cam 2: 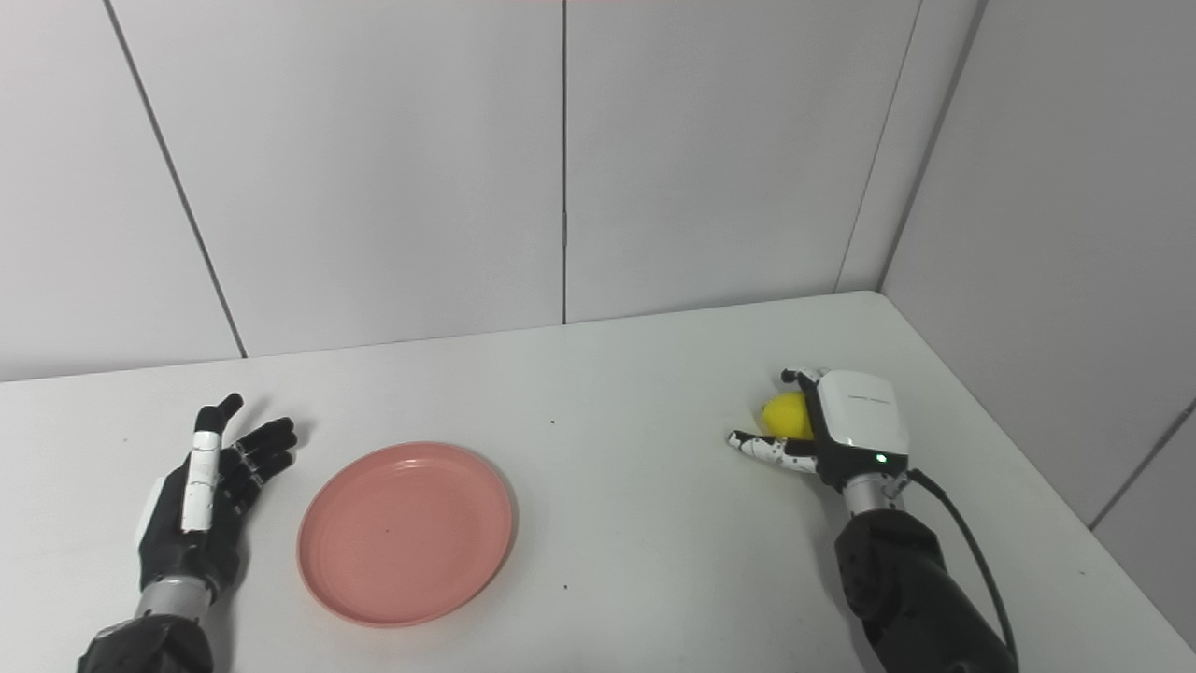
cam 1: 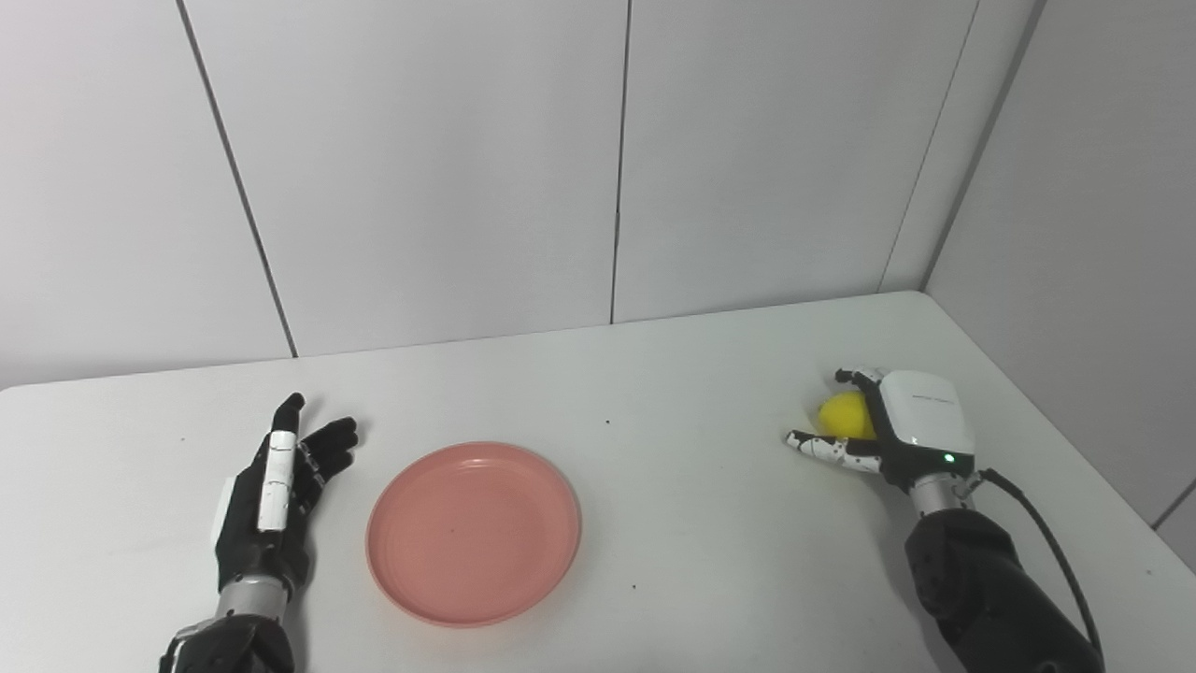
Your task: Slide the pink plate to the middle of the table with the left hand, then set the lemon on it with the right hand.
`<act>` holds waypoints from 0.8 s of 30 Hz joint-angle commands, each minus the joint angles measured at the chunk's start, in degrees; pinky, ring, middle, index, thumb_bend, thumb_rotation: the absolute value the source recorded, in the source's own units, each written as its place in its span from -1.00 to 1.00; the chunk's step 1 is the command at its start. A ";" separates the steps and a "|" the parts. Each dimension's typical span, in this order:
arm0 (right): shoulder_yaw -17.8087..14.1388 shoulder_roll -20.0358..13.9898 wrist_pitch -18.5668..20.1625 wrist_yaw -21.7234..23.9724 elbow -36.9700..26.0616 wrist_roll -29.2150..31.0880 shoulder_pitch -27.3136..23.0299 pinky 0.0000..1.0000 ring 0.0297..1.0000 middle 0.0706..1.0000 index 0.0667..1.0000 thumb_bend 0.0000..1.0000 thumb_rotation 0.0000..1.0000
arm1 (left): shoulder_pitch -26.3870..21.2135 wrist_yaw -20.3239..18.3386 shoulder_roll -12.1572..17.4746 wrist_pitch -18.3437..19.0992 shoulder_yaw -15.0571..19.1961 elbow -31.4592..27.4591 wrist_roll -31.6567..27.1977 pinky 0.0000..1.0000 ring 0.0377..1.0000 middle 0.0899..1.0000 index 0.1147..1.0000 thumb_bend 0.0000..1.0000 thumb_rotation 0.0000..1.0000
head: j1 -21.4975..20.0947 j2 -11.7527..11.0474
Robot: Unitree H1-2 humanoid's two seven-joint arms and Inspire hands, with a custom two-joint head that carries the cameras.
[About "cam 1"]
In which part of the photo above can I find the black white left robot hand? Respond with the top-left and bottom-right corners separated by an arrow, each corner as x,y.
213,393 -> 360,596

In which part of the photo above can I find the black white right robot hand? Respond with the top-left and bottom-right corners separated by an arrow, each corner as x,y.
785,367 -> 976,493

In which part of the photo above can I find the yellow lemon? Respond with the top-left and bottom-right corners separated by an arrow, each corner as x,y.
816,391 -> 880,442

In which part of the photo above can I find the pink round plate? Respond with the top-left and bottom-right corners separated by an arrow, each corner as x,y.
365,441 -> 583,629

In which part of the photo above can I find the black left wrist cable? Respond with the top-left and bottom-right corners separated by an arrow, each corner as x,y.
159,617 -> 221,660

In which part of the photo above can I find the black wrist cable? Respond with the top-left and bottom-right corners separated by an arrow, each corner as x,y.
159,617 -> 221,660
970,467 -> 1105,657

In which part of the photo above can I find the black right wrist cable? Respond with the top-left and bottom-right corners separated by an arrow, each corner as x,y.
970,467 -> 1105,657

